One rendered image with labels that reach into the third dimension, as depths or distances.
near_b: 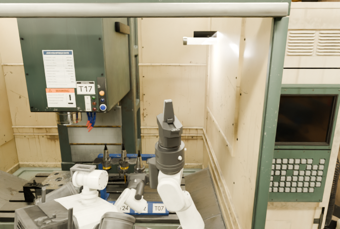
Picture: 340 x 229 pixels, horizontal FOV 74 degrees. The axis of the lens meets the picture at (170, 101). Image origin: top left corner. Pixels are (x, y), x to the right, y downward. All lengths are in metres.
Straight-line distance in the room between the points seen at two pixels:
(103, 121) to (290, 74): 1.45
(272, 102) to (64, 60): 1.03
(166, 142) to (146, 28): 1.74
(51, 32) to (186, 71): 1.32
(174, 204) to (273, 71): 0.52
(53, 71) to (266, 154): 1.11
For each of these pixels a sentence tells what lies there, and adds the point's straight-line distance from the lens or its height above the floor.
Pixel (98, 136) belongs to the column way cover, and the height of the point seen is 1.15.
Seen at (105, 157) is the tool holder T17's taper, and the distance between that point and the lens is 1.49.
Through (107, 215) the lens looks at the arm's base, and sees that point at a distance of 0.75.
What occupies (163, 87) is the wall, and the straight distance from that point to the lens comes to 2.28.
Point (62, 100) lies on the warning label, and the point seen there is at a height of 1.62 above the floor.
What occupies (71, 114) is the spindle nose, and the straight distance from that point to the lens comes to 1.55.
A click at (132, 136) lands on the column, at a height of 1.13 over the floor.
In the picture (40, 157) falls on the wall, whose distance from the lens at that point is 2.92.
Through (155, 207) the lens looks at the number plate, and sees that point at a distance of 1.56.
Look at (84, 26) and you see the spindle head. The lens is 1.30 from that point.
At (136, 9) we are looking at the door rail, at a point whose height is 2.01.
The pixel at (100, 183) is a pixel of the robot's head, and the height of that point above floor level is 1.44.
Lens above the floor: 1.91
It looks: 14 degrees down
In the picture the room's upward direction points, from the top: straight up
